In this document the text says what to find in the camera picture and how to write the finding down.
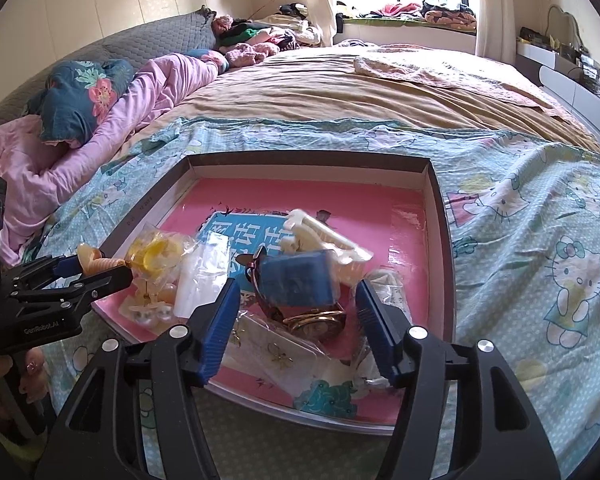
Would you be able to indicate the clothes on window seat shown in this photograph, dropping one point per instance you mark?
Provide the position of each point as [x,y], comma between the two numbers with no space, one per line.
[430,15]

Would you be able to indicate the pile of clothes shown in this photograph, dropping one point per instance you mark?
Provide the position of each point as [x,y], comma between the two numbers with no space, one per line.
[265,35]

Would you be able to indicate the cream curtain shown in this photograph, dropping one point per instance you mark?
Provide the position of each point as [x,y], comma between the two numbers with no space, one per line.
[495,10]

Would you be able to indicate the wavy edged mirror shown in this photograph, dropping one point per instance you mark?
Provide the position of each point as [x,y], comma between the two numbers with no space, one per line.
[562,25]

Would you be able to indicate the white hair claw clip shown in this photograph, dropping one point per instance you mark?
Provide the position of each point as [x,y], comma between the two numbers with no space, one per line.
[310,230]

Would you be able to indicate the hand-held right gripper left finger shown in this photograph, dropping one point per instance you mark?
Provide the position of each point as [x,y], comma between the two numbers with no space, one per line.
[220,332]

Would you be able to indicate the cartoon cat printed sheet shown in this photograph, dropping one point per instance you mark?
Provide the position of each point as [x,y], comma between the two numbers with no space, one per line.
[530,260]

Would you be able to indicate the clear pearl hair claw clip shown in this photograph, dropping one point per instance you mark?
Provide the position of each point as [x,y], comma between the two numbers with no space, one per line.
[150,315]

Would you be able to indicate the peach hair clip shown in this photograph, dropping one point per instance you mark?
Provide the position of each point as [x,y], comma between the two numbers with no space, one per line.
[97,260]

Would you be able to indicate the person's left hand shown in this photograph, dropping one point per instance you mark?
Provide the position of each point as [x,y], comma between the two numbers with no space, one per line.
[32,367]

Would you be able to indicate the window seat bench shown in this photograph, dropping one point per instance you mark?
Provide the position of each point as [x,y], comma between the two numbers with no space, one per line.
[405,35]

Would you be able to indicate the grey white dressing desk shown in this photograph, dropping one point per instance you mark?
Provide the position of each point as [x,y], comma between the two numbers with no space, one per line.
[560,75]

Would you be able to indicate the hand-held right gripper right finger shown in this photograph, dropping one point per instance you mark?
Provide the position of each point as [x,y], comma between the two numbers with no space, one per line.
[380,332]

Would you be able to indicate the pink quilt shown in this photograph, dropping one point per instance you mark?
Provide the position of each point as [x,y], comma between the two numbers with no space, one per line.
[145,95]

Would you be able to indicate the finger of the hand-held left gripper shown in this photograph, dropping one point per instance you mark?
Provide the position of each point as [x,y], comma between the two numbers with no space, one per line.
[67,266]
[97,285]

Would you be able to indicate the blue floral pillow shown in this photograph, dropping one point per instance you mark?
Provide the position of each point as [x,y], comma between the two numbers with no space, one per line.
[75,100]

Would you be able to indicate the desk clutter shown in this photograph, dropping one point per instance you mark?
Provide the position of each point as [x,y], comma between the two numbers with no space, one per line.
[590,70]

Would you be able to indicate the bagged gold jewelry card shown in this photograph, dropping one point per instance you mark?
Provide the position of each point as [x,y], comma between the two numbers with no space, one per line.
[275,355]

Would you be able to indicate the pink book box tray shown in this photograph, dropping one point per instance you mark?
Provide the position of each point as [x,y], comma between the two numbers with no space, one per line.
[310,160]

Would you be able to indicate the clear white plastic packet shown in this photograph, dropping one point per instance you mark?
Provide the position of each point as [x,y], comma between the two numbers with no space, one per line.
[200,280]

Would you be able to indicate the grey quilted headboard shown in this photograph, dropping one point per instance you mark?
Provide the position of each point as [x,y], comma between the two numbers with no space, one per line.
[145,35]

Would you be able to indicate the tan blanket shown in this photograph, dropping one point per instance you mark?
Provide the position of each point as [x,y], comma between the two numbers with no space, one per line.
[330,95]

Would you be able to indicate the blue box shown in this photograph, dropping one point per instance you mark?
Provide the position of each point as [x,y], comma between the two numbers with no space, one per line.
[297,277]

